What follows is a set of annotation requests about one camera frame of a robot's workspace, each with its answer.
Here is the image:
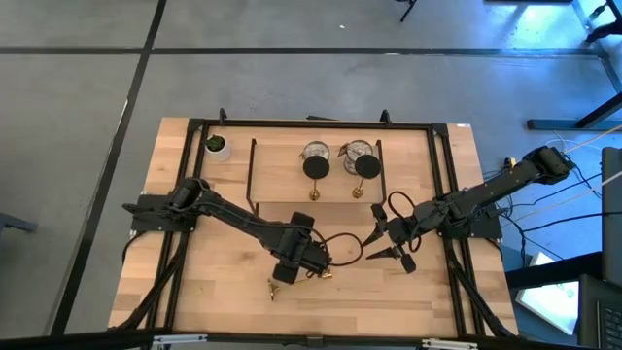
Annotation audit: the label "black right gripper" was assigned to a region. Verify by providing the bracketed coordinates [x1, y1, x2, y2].
[361, 203, 438, 275]

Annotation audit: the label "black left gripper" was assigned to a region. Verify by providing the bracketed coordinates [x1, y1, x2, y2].
[269, 212, 333, 286]

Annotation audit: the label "brass candlestick holder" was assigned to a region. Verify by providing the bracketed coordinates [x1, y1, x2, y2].
[301, 154, 331, 202]
[350, 153, 383, 200]
[265, 268, 335, 302]

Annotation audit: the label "glass jar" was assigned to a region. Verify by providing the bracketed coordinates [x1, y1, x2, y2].
[301, 139, 331, 164]
[337, 139, 375, 176]

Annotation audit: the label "wooden shelf riser black legs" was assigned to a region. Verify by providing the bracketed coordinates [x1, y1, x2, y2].
[245, 138, 389, 219]

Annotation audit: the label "white pot with green plant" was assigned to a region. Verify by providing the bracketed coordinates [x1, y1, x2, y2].
[203, 133, 232, 163]

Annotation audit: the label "white glowing screen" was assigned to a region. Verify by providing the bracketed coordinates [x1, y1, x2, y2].
[514, 251, 582, 336]

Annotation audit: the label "black desk bar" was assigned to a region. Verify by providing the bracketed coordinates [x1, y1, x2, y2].
[503, 250, 604, 292]

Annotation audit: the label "black laptop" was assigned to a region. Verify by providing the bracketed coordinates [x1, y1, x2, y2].
[576, 273, 622, 350]

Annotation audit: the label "dark grey monitor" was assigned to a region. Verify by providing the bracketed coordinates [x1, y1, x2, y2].
[601, 145, 622, 288]

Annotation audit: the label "black chair leg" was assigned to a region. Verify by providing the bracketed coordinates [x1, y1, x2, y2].
[396, 0, 420, 23]

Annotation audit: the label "person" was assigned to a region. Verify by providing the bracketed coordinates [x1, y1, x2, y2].
[585, 18, 622, 44]

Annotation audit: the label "grey floor object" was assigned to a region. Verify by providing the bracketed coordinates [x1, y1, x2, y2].
[0, 212, 38, 235]

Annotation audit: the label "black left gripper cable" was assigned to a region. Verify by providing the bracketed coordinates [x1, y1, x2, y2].
[310, 231, 365, 268]

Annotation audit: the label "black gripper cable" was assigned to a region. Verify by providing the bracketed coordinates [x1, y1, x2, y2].
[310, 231, 365, 268]
[386, 190, 425, 254]

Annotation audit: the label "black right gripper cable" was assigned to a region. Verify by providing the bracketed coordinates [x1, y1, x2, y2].
[386, 190, 425, 254]

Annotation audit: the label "silver aluminium bracket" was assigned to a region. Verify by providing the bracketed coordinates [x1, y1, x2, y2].
[421, 338, 480, 350]
[153, 332, 209, 347]

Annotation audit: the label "black aluminium table frame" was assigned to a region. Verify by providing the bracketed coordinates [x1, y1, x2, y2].
[109, 107, 519, 350]

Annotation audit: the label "beige floor cable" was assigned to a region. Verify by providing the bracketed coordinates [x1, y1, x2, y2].
[522, 172, 622, 219]

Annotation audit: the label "black floor cable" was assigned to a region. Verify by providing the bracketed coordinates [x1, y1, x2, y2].
[520, 210, 622, 232]

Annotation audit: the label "black desk leg frame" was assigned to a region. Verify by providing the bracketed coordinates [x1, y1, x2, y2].
[527, 0, 622, 132]

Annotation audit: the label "orange floor cable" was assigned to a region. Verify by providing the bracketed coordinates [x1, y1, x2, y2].
[566, 123, 622, 156]

